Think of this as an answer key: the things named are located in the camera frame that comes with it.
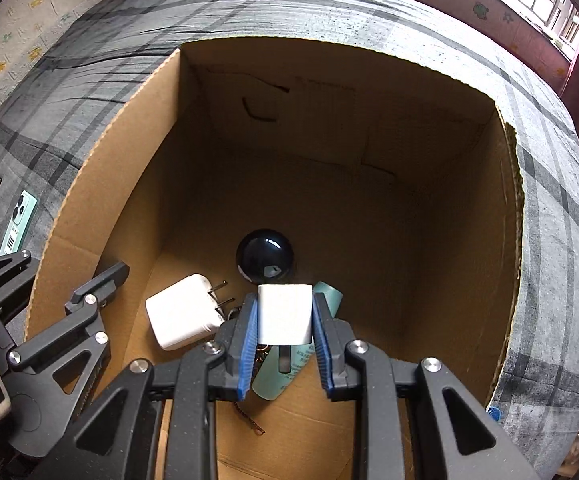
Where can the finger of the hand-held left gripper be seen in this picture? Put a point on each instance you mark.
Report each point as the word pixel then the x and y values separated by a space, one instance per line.
pixel 87 310
pixel 7 272

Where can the white charger with prongs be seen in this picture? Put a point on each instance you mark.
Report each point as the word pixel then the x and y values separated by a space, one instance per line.
pixel 179 317

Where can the glossy black ball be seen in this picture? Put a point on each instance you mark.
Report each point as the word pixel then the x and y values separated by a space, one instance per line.
pixel 264 255

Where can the teal smartphone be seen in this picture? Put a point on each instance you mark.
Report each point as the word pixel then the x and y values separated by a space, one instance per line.
pixel 17 220

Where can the brown cardboard box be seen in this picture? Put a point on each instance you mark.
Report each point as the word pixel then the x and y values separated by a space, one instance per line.
pixel 394 235

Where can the small white charger adapter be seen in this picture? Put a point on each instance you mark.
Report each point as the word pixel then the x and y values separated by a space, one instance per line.
pixel 285 315

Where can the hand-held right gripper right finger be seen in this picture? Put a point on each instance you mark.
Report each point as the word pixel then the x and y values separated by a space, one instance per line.
pixel 323 350

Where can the teal plastic bottle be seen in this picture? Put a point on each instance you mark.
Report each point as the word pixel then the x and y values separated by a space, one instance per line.
pixel 274 380

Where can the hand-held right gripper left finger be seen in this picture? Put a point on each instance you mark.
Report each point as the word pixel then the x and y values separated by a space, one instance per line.
pixel 248 345

